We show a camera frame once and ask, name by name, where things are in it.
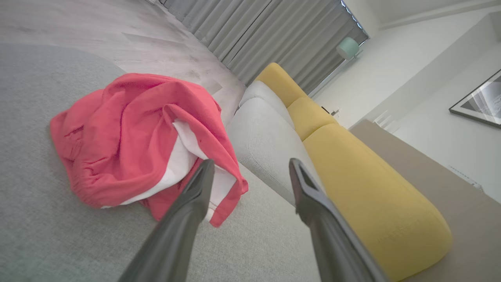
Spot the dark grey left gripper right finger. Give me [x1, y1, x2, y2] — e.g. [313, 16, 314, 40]
[289, 158, 388, 282]

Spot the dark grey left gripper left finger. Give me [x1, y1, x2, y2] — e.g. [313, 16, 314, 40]
[117, 159, 215, 282]

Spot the red white basketball jersey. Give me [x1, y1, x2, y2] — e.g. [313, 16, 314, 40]
[50, 73, 249, 228]

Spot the long yellow back cushion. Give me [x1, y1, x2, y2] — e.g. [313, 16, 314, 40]
[303, 123, 453, 282]

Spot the large light grey sofa cushion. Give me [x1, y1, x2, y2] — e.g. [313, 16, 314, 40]
[226, 97, 325, 206]

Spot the tan flat ledge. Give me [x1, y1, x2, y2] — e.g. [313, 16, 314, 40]
[348, 119, 501, 282]

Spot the short yellow back cushion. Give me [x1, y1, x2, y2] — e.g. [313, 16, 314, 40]
[255, 63, 308, 107]
[288, 96, 339, 141]

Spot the grey fabric sofa seat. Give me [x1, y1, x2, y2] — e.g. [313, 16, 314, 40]
[0, 42, 325, 282]

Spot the small light grey sofa cushion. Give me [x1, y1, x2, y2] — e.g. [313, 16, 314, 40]
[240, 80, 294, 126]

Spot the mint green lamp shade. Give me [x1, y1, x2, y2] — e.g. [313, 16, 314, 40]
[337, 37, 362, 61]

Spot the grey pleated curtain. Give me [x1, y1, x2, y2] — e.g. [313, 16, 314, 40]
[159, 0, 369, 94]

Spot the black framed wall picture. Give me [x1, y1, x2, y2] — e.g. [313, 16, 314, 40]
[449, 69, 501, 129]

